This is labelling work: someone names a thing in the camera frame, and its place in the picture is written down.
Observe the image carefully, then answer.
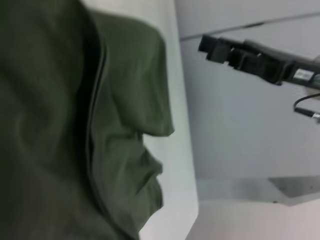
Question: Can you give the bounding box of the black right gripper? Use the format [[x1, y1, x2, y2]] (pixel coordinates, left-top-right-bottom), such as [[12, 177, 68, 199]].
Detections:
[[197, 34, 320, 89]]

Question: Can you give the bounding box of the dark green FREE T-shirt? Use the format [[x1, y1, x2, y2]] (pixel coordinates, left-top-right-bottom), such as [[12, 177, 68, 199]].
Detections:
[[0, 0, 176, 240]]

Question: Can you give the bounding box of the right arm cable with plug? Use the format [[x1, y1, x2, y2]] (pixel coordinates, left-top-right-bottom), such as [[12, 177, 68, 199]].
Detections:
[[293, 91, 320, 121]]

